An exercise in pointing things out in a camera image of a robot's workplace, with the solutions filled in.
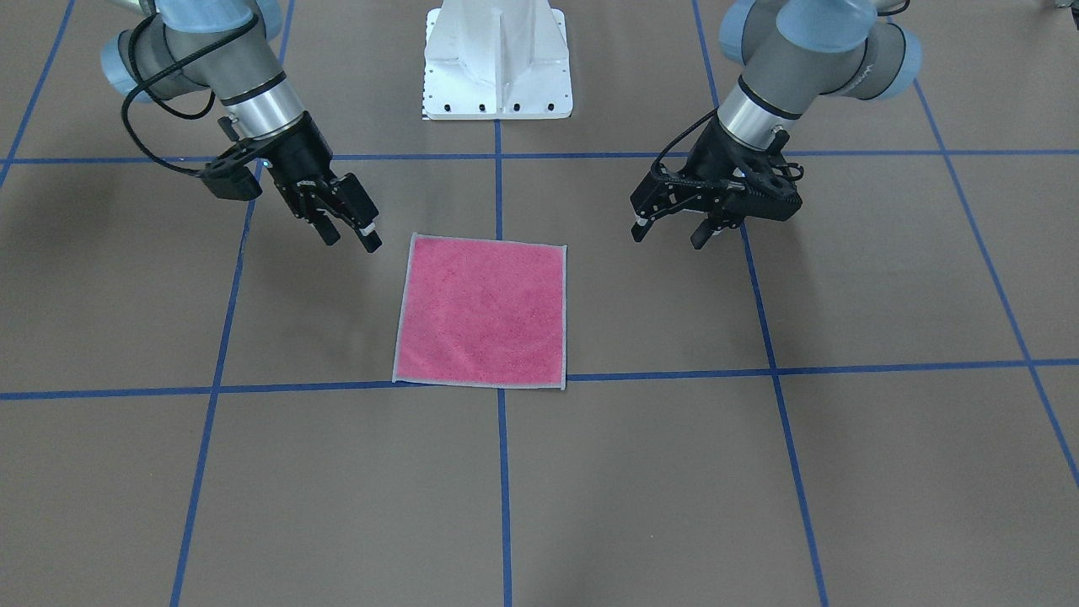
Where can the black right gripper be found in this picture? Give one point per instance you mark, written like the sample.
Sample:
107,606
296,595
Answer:
299,154

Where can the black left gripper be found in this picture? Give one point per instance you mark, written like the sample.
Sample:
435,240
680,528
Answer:
712,158

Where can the pink towel grey back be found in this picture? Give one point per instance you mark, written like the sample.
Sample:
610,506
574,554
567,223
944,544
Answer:
483,313

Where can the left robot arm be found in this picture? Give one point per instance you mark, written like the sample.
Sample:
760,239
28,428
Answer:
790,53

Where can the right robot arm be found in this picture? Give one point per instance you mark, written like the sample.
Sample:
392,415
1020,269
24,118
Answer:
187,57

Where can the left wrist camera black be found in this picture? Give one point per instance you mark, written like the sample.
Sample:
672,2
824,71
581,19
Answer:
771,186

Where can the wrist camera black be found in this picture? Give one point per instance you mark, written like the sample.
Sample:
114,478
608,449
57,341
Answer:
771,186
228,176

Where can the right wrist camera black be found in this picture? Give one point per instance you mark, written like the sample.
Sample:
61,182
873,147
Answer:
228,176

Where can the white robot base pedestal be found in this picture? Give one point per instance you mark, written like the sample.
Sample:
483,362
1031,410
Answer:
496,61

